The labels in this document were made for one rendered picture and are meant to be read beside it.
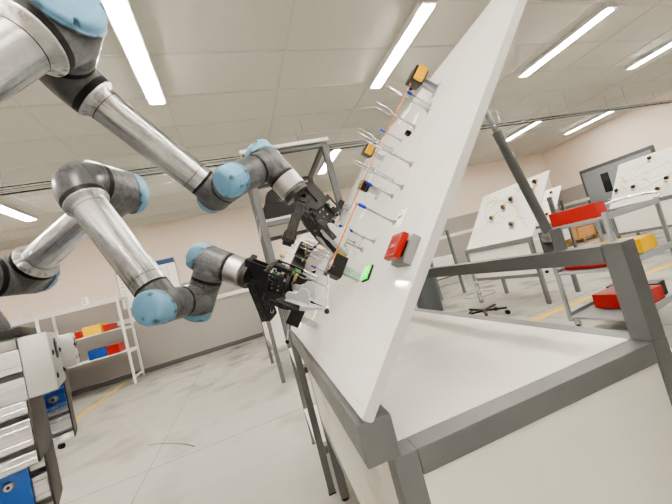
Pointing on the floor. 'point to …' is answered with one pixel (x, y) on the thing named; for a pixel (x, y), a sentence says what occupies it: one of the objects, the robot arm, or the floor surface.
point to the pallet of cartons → (582, 234)
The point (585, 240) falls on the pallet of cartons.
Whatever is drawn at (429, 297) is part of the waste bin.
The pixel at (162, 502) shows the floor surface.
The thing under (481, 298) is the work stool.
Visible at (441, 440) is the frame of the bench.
